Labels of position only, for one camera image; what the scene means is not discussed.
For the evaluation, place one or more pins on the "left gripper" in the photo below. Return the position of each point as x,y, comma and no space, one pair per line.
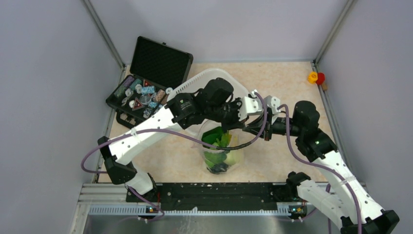
235,122

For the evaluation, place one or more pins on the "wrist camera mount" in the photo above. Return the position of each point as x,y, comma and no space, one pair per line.
251,105
273,111

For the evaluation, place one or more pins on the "white plastic basket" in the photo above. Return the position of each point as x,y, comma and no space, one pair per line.
181,101

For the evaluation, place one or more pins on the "light green small cucumber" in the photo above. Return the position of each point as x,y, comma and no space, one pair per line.
214,158

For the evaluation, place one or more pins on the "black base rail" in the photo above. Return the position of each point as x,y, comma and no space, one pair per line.
196,199

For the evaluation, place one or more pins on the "red yellow emergency button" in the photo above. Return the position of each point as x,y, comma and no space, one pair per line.
318,79

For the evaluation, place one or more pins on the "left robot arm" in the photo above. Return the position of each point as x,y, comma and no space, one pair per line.
119,152

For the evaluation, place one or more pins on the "green leaf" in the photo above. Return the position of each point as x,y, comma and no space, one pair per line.
222,139

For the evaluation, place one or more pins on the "black grape bunch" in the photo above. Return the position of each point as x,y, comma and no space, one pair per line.
219,168

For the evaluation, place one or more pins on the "black open case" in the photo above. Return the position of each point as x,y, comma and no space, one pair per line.
155,68

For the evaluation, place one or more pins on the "clear zip top bag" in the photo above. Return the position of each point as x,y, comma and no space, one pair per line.
201,148

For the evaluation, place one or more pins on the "green bok choy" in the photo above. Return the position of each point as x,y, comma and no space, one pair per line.
211,136

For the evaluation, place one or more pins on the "white radish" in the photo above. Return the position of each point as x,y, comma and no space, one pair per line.
234,157

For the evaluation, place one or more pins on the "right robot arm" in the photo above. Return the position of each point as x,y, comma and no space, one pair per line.
349,207

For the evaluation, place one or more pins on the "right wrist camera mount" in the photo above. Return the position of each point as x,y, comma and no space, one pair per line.
273,111

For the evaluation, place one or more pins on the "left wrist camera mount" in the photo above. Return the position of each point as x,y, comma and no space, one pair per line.
251,105

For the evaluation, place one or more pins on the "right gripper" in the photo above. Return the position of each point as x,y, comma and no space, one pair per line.
255,126

